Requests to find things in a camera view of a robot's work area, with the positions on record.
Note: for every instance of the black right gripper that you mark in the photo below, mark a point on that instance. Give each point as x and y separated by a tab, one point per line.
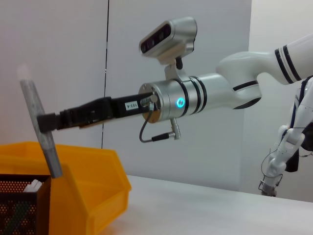
129	105

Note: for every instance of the grey glitter pen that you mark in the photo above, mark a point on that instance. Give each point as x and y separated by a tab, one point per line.
39	122

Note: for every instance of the green utility knife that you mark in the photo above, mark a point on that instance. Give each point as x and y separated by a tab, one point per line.
33	186

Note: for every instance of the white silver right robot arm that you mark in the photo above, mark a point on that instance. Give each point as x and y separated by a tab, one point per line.
232	85

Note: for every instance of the black mesh pen holder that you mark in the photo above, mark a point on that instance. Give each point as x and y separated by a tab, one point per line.
24	208

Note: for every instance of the yellow plastic storage bin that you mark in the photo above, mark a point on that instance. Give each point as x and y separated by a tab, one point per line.
97	176

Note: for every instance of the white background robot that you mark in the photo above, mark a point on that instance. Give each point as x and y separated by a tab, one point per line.
291	137

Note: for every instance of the silver right camera bracket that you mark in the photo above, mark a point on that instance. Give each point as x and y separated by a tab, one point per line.
176	71

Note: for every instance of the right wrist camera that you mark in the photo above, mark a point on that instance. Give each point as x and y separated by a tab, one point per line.
168	39

